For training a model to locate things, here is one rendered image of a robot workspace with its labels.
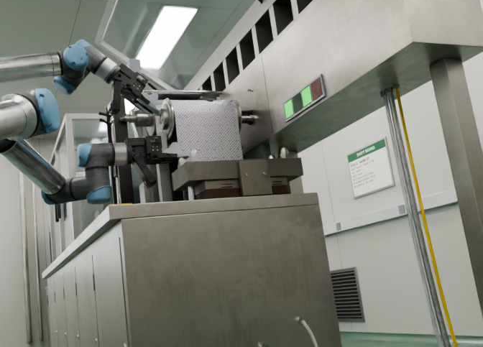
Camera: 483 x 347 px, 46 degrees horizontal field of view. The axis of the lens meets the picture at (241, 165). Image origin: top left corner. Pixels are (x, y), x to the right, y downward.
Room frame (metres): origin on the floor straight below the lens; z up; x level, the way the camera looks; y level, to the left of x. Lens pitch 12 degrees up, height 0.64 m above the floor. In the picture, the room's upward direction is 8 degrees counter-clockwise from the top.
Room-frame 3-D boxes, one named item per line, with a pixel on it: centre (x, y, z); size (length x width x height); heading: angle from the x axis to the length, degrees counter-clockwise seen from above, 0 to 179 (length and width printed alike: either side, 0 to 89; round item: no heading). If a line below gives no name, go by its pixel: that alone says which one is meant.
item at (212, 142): (1.92, 0.10, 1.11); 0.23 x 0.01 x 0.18; 114
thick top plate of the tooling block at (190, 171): (1.83, 0.02, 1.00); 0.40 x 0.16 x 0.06; 114
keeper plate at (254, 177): (1.75, -0.04, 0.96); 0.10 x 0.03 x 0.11; 114
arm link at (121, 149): (1.79, 0.39, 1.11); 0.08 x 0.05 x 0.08; 24
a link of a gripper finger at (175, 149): (1.85, 0.21, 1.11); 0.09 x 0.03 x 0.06; 113
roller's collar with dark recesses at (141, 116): (2.14, 0.36, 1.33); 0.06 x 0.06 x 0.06; 24
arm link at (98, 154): (1.75, 0.46, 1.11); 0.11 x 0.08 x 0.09; 114
